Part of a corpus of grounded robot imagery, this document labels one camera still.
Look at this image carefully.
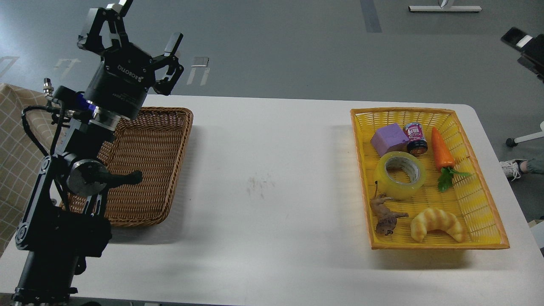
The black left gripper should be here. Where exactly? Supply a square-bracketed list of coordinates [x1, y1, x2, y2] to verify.
[77, 0, 184, 121]

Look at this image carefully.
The yellow tape roll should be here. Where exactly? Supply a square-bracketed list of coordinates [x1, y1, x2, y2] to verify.
[374, 151, 427, 200]

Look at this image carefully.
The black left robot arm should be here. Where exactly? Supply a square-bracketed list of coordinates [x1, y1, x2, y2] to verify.
[11, 0, 184, 306]

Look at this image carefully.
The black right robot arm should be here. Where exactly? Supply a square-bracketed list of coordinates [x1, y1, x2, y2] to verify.
[501, 27, 544, 81]

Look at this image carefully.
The brown wicker basket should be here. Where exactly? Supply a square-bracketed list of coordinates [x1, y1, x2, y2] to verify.
[62, 106, 194, 227]

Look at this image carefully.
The beige checkered cloth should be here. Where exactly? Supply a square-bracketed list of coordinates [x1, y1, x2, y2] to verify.
[0, 83, 46, 254]

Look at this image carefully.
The purple foam block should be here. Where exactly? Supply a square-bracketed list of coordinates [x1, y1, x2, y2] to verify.
[370, 123, 409, 157]

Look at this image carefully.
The white stand base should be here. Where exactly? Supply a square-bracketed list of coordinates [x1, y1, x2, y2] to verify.
[408, 0, 482, 12]

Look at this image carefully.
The small pink can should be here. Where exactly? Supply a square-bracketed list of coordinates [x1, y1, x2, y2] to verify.
[403, 122, 428, 156]

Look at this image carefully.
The toy lion figure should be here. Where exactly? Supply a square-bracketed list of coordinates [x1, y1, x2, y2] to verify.
[370, 180, 409, 236]

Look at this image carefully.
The toy carrot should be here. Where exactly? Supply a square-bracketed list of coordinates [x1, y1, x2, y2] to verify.
[431, 127, 471, 193]

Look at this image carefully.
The toy croissant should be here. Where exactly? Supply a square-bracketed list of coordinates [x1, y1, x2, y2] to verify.
[410, 207, 465, 243]

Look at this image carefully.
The yellow plastic basket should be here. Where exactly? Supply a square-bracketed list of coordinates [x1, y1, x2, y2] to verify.
[351, 107, 510, 249]

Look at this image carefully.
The white chair base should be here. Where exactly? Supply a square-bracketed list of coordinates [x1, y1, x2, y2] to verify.
[505, 121, 544, 147]

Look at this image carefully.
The white sneaker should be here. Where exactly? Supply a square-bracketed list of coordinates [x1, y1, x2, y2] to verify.
[499, 159, 529, 181]

